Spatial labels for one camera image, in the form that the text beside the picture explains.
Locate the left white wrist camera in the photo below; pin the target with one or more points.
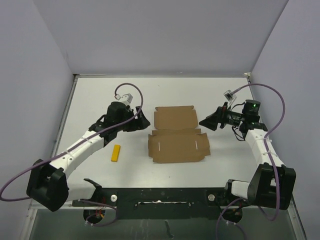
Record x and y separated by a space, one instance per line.
125 99

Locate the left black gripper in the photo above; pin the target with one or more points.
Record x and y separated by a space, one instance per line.
139 123

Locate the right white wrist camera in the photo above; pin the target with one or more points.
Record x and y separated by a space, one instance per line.
230 96

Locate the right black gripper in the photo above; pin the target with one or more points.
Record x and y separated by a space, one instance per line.
219 117

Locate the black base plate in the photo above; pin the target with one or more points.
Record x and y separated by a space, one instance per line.
161 203

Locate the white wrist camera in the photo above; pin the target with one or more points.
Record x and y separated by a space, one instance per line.
125 99
230 96

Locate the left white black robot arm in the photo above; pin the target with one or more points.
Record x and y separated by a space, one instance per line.
48 182

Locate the yellow rectangular block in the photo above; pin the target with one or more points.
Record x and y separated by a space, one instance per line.
115 153

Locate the brown cardboard box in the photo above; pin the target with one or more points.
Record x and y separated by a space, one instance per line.
176 137

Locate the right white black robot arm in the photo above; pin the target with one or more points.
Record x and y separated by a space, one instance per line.
272 183

